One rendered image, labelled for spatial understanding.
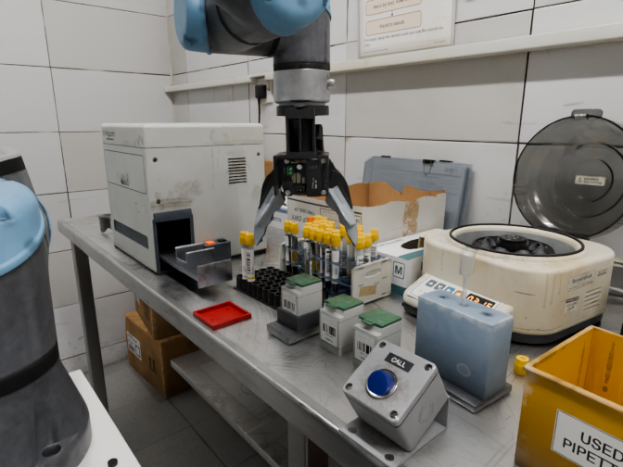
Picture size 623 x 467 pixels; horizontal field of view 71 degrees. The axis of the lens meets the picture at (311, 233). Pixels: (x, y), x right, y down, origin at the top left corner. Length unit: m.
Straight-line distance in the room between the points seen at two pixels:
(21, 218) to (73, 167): 1.84
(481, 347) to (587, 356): 0.11
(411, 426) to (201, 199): 0.67
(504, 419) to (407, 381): 0.14
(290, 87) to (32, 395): 0.42
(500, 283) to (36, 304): 0.55
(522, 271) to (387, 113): 0.70
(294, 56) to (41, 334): 0.40
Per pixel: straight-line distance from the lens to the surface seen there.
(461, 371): 0.55
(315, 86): 0.58
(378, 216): 0.87
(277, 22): 0.42
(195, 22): 0.54
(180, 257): 0.88
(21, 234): 0.38
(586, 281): 0.74
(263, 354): 0.62
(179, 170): 0.93
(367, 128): 1.29
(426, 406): 0.46
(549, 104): 1.02
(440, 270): 0.74
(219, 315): 0.73
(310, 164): 0.57
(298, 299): 0.63
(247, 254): 0.79
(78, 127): 2.22
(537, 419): 0.46
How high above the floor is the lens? 1.18
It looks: 14 degrees down
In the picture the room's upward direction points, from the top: straight up
